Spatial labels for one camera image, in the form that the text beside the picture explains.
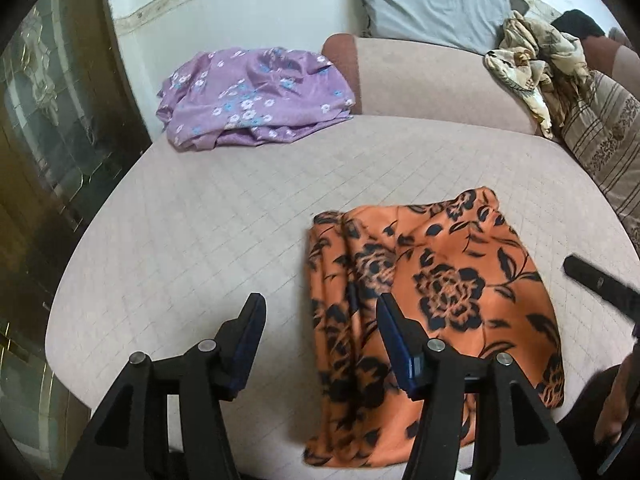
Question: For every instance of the striped beige cushion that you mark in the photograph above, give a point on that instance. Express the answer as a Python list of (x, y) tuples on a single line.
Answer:
[(605, 130)]

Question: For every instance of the purple floral garment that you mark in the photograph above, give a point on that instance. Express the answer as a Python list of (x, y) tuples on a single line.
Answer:
[(250, 100)]

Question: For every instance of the orange floral garment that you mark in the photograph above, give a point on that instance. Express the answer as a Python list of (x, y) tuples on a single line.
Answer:
[(450, 240)]

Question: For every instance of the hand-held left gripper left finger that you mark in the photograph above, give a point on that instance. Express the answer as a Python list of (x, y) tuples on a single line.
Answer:
[(252, 340)]

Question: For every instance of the person's right hand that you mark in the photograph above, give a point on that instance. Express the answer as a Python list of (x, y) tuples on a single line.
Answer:
[(612, 405)]

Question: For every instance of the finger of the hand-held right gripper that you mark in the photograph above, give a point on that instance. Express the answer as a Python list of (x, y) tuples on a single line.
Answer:
[(600, 282)]

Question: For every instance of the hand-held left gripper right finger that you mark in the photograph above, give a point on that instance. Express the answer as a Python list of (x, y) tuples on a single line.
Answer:
[(400, 355)]

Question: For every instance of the grey pillow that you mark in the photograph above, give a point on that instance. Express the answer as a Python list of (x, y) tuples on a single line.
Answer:
[(435, 5)]

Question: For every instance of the beige sofa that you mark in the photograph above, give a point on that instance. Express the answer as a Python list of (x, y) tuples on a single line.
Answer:
[(200, 220)]

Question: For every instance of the wooden glass-door cabinet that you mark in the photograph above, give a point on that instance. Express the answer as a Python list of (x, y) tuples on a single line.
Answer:
[(50, 160)]

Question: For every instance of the cream patterned crumpled cloth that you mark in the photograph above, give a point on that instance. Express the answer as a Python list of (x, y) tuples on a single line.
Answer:
[(530, 70)]

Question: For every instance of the dark cloth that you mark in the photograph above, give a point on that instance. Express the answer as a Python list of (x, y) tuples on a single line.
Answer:
[(580, 22)]

